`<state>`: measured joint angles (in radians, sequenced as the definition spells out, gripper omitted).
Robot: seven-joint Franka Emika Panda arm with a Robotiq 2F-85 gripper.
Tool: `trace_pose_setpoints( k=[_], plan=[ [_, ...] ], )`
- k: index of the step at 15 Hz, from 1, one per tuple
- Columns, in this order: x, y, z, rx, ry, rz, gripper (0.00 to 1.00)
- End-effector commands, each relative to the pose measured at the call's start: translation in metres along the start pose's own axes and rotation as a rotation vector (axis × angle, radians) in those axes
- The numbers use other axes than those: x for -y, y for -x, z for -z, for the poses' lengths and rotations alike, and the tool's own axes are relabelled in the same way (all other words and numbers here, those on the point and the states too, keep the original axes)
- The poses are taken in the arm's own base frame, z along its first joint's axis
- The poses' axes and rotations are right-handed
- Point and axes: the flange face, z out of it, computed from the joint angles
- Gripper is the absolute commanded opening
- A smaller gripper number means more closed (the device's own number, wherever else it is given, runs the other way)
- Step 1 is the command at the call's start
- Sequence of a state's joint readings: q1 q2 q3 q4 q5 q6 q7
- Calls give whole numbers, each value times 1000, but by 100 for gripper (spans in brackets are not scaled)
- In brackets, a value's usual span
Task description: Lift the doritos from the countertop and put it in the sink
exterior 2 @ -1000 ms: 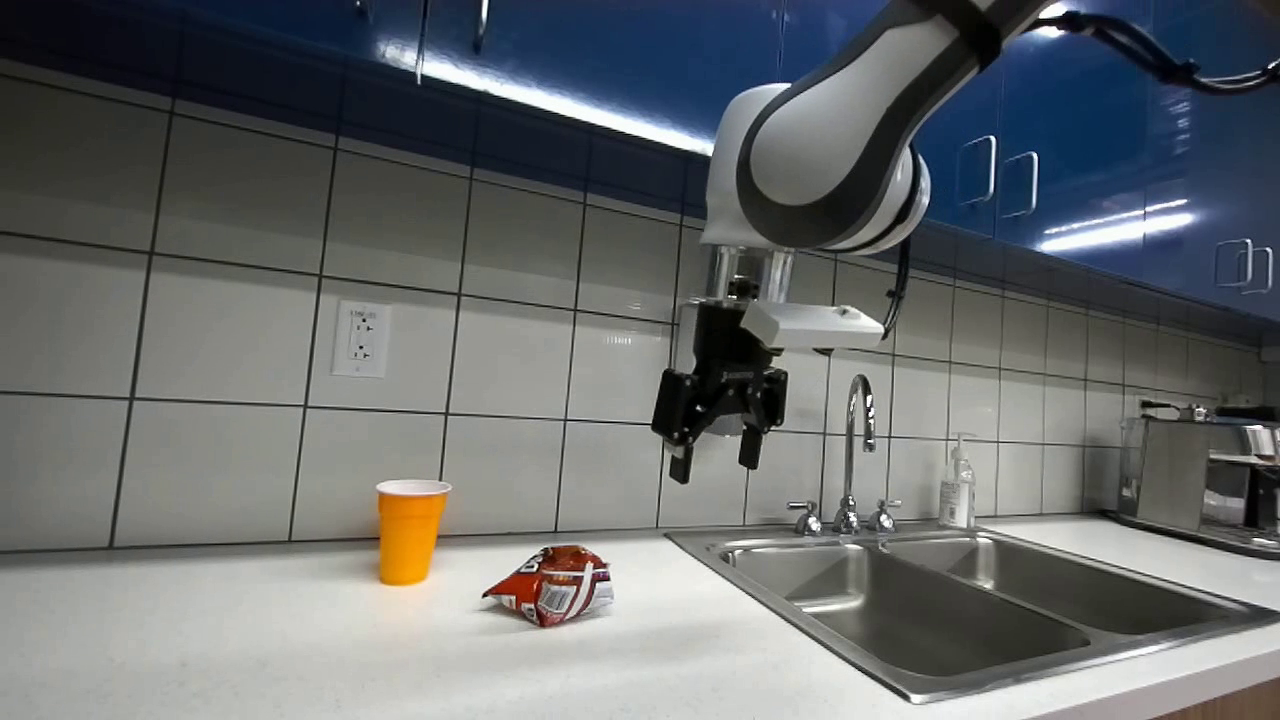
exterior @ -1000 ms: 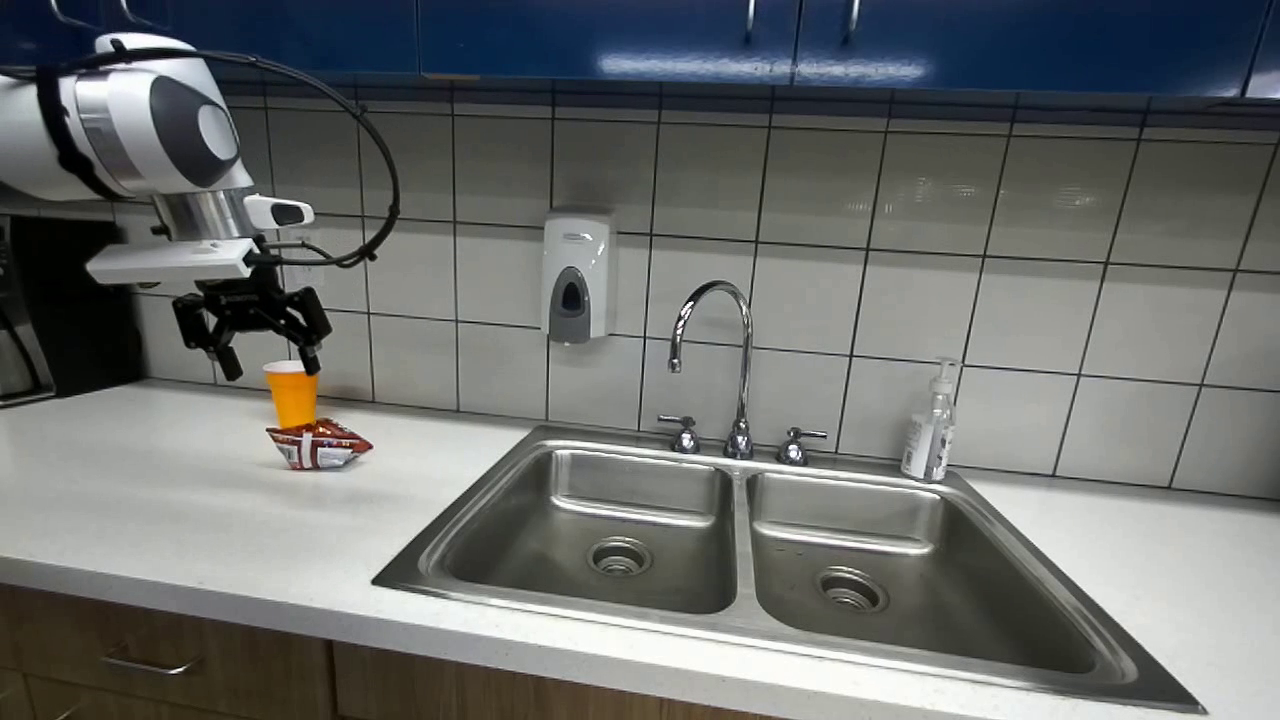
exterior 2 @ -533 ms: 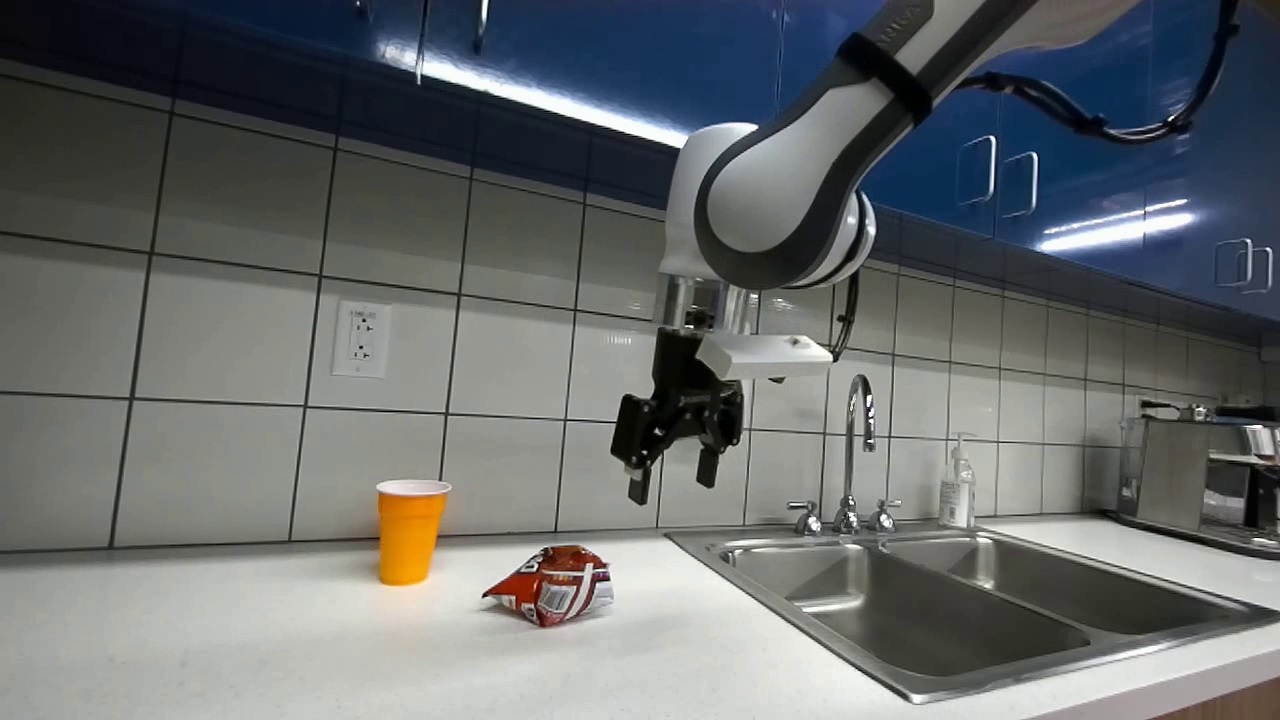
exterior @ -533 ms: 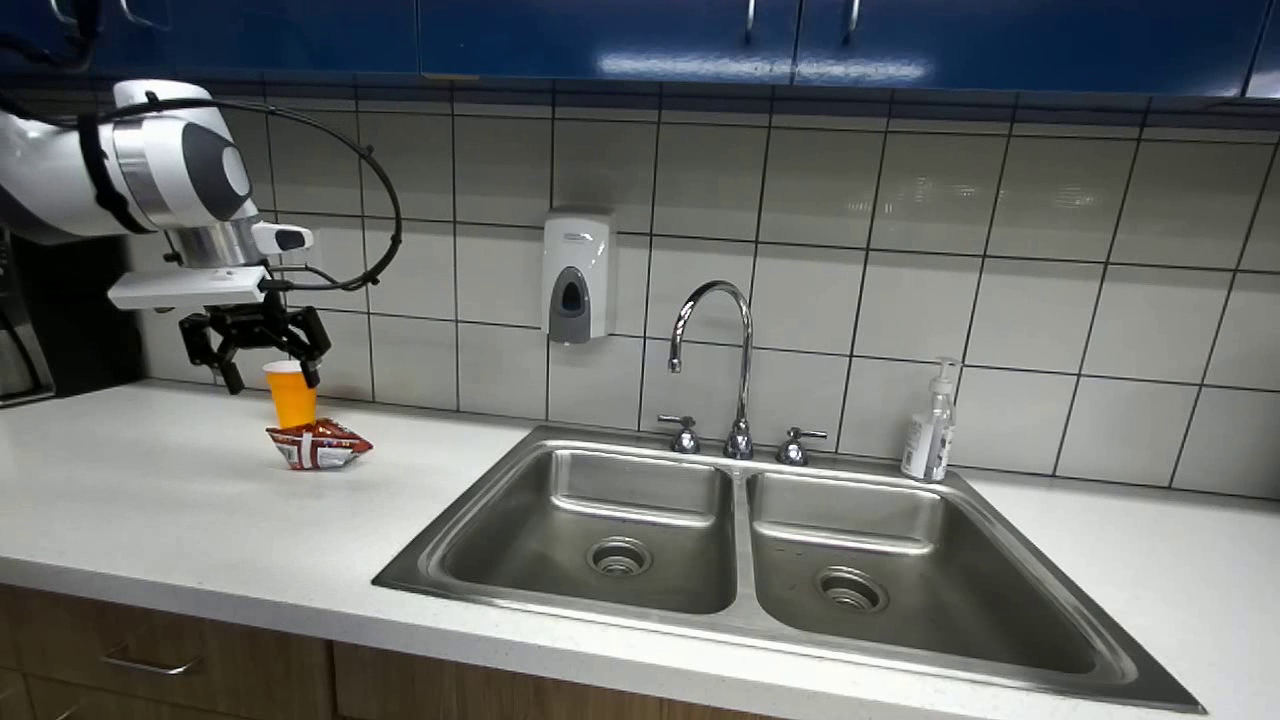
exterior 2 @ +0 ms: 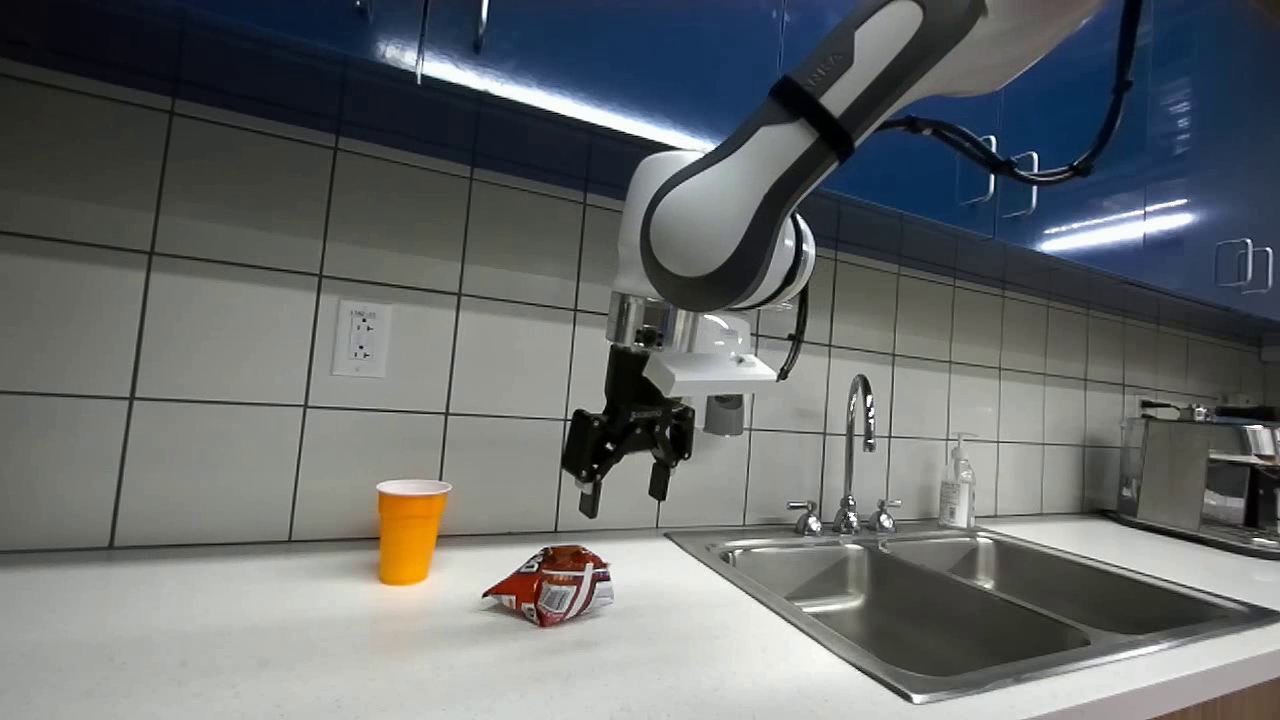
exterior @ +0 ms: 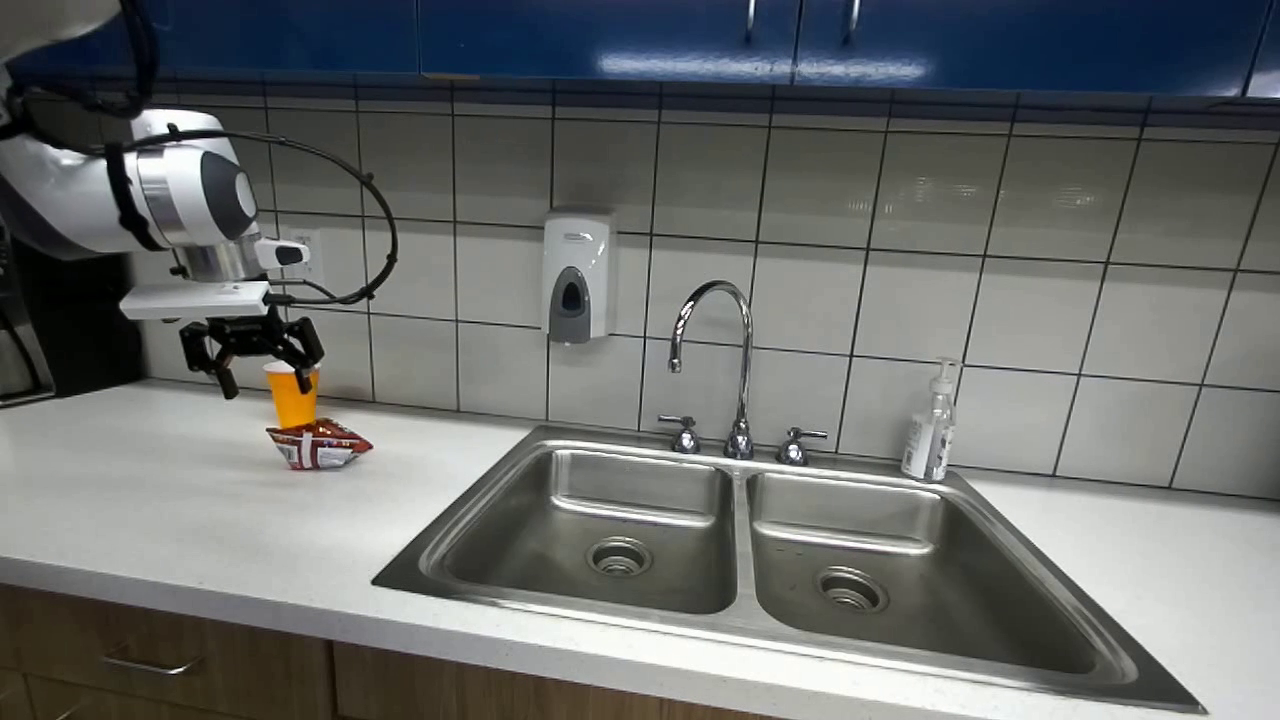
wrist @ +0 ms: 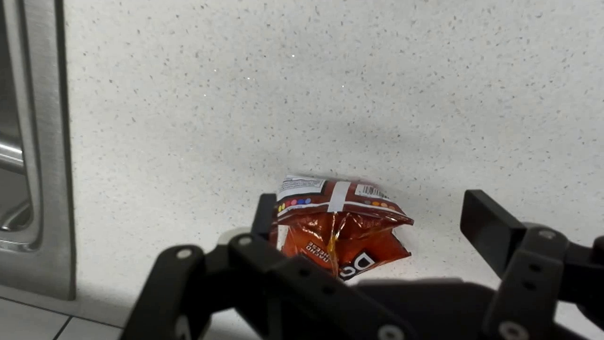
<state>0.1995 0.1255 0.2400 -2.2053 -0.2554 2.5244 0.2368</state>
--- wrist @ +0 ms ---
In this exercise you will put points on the stainless steel double sink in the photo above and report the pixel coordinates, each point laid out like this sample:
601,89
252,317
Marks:
54,125

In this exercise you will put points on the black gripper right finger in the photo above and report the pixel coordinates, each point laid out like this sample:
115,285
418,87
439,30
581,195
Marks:
535,270

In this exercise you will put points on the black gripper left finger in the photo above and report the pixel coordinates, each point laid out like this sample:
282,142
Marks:
277,283

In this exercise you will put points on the red doritos chip bag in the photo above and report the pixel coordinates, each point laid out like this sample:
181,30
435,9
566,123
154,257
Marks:
328,227

